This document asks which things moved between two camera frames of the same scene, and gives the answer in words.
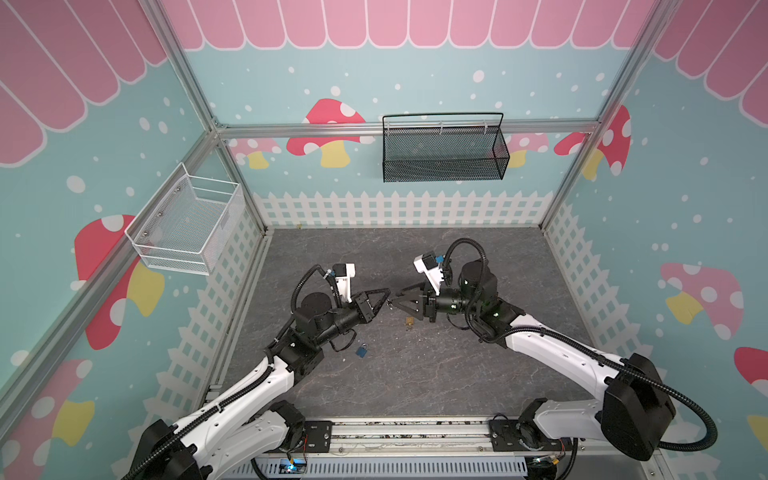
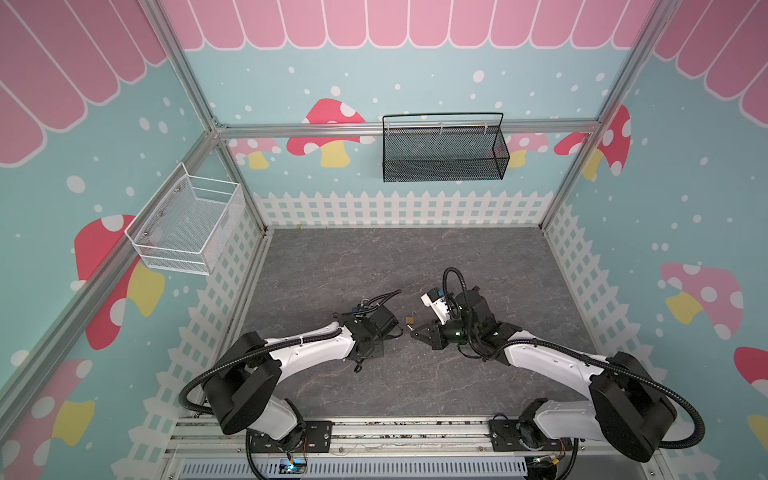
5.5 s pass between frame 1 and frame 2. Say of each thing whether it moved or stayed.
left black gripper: moved
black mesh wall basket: stayed
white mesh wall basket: stayed
